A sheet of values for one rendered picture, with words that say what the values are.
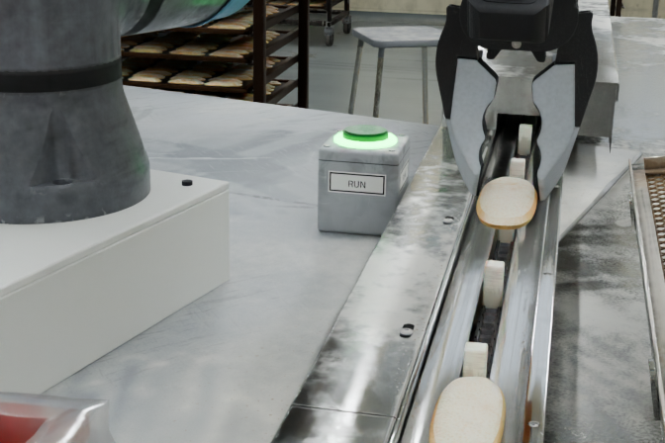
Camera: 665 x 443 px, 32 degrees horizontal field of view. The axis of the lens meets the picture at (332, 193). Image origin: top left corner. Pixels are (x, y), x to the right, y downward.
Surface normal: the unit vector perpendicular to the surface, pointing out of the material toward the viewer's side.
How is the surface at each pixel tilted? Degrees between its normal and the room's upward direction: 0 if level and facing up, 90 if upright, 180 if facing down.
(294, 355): 0
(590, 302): 0
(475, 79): 90
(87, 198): 90
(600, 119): 90
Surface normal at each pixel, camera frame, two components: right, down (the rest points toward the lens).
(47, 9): 0.40, 0.27
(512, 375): 0.02, -0.96
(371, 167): -0.21, 0.28
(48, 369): 0.90, 0.14
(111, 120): 0.85, -0.15
